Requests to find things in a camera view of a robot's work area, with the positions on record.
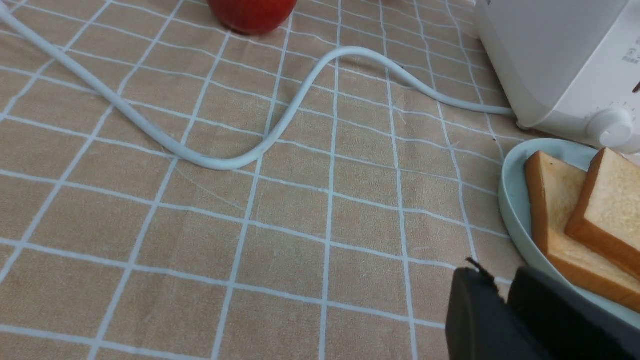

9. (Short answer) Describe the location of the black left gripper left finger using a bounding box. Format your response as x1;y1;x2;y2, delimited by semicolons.
445;257;551;360

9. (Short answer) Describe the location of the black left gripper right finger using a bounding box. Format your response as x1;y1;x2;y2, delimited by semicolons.
507;266;640;360

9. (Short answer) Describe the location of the white toaster power cord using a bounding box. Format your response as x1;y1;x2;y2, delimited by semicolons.
0;2;517;172

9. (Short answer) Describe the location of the light green round plate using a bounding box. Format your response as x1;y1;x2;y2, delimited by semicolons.
498;138;640;330

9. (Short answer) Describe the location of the red apple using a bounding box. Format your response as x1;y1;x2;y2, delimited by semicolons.
206;0;298;36

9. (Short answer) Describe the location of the checkered beige tablecloth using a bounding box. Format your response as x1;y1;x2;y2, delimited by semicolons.
0;0;545;360

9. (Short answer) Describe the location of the white two-slot toaster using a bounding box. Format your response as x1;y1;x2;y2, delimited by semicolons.
474;0;640;155

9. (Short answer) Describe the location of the toast slice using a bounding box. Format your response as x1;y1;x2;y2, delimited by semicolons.
525;151;640;313
565;148;640;279

